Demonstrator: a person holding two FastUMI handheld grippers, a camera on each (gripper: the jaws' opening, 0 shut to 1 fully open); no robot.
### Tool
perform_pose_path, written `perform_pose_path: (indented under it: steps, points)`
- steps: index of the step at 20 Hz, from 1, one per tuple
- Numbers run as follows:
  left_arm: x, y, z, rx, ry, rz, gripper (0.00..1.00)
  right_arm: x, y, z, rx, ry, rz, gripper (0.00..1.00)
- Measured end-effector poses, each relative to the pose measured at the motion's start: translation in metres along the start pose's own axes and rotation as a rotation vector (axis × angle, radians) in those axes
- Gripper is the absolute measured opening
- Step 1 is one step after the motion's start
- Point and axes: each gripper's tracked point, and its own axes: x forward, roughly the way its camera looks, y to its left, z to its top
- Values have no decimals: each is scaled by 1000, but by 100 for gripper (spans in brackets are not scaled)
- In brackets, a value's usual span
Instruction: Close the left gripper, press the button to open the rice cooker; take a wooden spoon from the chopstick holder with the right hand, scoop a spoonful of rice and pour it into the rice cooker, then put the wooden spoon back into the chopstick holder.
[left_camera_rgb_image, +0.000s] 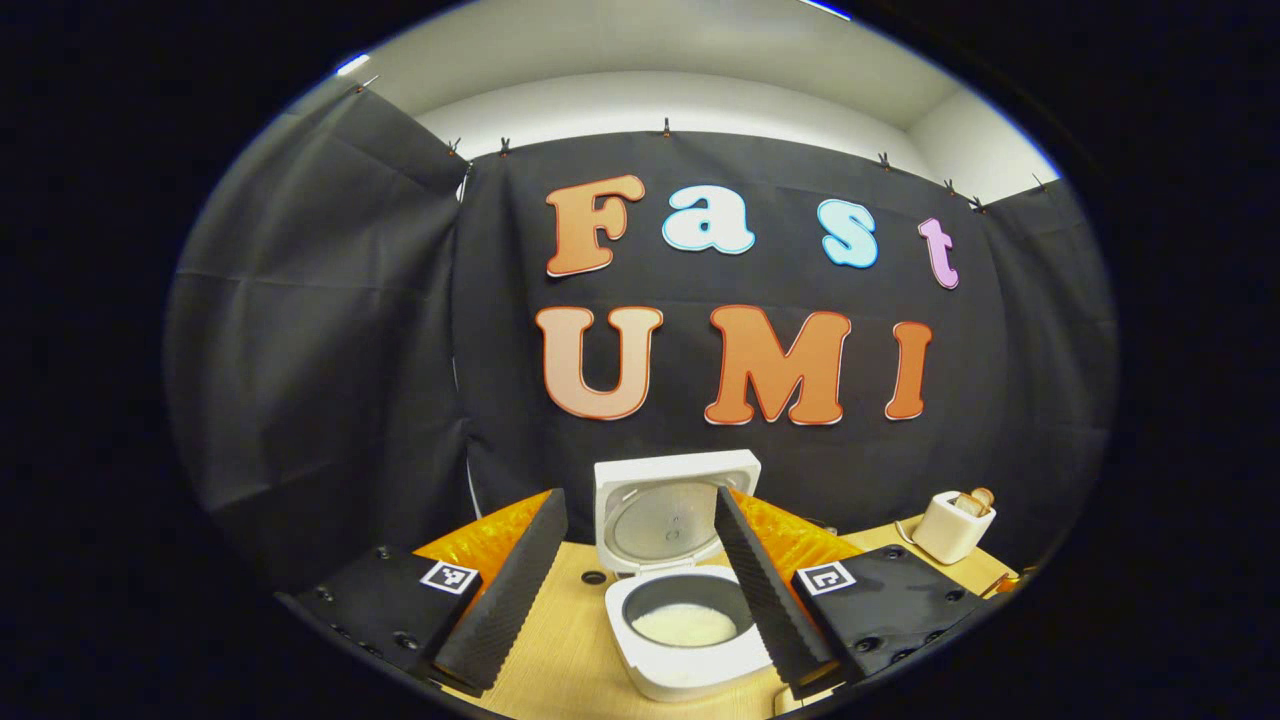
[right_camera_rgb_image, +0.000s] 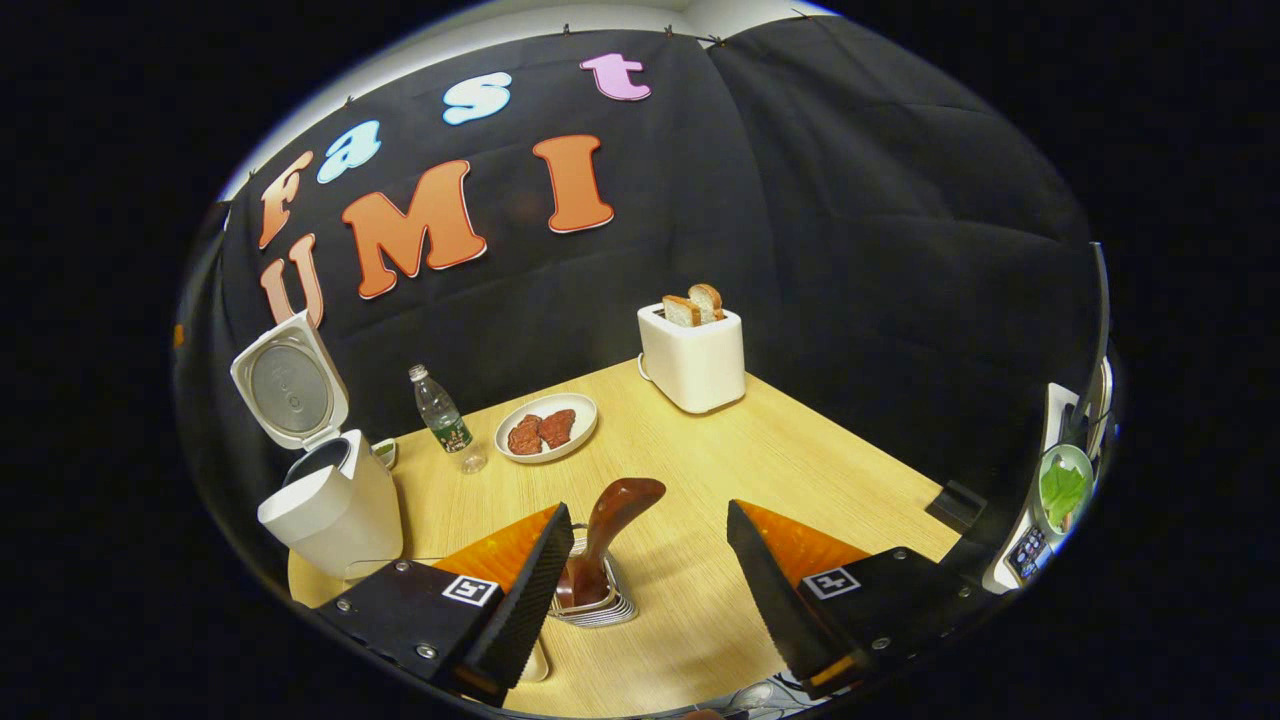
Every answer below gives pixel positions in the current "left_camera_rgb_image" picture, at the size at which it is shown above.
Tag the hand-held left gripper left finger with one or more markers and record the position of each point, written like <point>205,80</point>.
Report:
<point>520,590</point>

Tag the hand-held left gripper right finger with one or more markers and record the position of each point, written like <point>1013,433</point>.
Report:
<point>765,600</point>

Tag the white rice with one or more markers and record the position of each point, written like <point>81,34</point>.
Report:
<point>685,625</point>

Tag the white rice cooker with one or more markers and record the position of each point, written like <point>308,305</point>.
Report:
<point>660,670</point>

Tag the white toaster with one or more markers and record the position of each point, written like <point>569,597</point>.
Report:
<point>945,535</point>

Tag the toasted bread slice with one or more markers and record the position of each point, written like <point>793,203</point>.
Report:
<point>985,496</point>
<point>968,504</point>

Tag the black backdrop cloth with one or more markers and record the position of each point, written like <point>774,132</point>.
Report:
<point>350,350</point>

